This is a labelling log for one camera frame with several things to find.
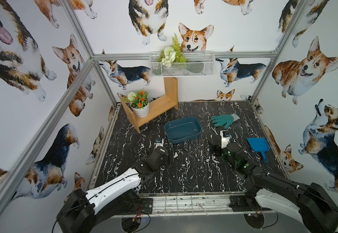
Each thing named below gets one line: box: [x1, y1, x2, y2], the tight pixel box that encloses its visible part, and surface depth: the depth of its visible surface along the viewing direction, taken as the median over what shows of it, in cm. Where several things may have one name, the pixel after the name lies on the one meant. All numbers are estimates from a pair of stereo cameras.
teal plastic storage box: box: [164, 116, 202, 144], surface depth 108 cm
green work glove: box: [211, 113, 240, 130], surface depth 112 cm
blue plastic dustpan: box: [246, 136, 271, 163], surface depth 97 cm
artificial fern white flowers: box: [156, 33, 186, 68], surface depth 82 cm
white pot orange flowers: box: [127, 90, 150, 118], surface depth 97 cm
